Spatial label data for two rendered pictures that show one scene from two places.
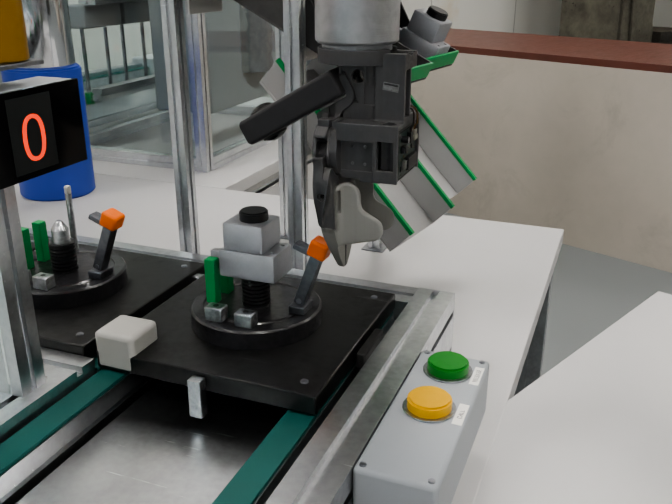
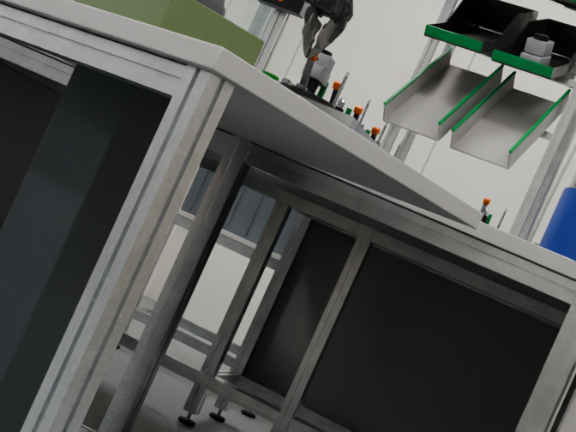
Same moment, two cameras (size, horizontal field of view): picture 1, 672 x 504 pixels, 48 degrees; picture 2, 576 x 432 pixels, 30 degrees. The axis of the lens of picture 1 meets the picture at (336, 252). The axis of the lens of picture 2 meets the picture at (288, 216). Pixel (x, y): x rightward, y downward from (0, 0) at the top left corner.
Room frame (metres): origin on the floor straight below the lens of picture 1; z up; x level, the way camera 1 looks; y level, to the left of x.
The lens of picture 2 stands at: (0.62, -2.25, 0.69)
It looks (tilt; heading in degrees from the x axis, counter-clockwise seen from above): 1 degrees up; 86
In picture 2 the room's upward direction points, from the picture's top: 24 degrees clockwise
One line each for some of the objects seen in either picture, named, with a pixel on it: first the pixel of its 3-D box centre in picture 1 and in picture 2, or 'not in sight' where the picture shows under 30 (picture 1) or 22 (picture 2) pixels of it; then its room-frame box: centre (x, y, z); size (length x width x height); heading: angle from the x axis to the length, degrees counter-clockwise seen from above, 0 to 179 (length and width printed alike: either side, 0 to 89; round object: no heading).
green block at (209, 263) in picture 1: (212, 279); not in sight; (0.73, 0.13, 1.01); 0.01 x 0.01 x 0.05; 69
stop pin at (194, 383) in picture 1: (197, 396); not in sight; (0.61, 0.13, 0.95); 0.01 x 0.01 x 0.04; 69
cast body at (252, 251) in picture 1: (246, 240); (321, 67); (0.73, 0.09, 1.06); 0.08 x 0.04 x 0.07; 68
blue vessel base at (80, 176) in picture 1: (50, 130); (571, 243); (1.58, 0.61, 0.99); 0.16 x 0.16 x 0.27
